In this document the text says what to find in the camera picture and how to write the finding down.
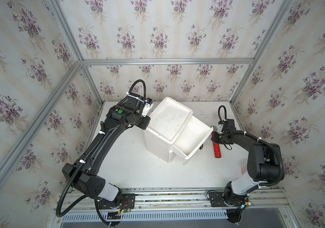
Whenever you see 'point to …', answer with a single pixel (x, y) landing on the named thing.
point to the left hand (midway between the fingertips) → (146, 120)
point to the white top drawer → (193, 135)
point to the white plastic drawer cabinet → (167, 121)
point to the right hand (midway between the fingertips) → (217, 138)
